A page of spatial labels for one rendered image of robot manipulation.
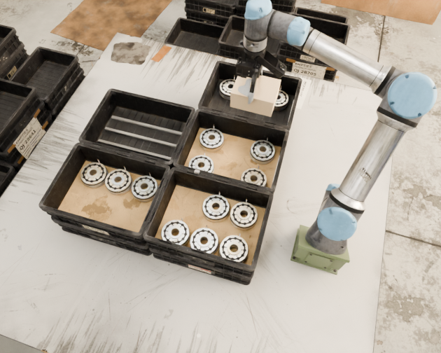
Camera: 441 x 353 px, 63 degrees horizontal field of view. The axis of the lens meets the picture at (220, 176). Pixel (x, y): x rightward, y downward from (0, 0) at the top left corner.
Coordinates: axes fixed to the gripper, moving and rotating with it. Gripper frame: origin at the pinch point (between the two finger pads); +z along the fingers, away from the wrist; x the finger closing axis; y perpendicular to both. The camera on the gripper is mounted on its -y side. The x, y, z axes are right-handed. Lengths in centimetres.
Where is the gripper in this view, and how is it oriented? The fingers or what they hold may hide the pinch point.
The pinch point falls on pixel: (255, 90)
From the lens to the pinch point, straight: 138.6
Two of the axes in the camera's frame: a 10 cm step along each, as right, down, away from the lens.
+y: -9.5, -2.6, 1.6
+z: 0.0, 5.1, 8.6
